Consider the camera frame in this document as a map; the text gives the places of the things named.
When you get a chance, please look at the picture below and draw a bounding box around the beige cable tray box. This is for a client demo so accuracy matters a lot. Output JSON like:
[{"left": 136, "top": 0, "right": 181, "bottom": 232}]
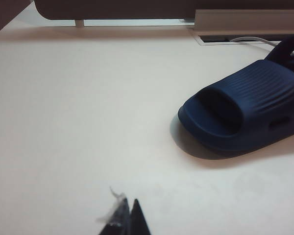
[{"left": 194, "top": 9, "right": 294, "bottom": 37}]

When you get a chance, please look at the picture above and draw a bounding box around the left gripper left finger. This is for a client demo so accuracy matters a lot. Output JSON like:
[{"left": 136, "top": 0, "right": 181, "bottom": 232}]
[{"left": 96, "top": 186, "right": 132, "bottom": 235}]

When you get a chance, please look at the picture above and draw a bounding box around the blue rubber slide slipper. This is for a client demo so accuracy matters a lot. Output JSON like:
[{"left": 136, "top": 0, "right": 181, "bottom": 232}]
[
  {"left": 264, "top": 33, "right": 294, "bottom": 79},
  {"left": 177, "top": 59, "right": 294, "bottom": 160}
]

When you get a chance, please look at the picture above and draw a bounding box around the brown desk partition panel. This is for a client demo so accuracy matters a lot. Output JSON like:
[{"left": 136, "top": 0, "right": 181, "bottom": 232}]
[{"left": 34, "top": 0, "right": 294, "bottom": 21}]

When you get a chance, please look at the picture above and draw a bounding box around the white power cable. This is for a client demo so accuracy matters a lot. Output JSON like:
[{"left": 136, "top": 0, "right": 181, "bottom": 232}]
[{"left": 231, "top": 36, "right": 281, "bottom": 47}]

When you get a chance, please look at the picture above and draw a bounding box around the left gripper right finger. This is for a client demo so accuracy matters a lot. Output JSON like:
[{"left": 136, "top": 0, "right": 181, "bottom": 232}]
[{"left": 129, "top": 197, "right": 152, "bottom": 235}]

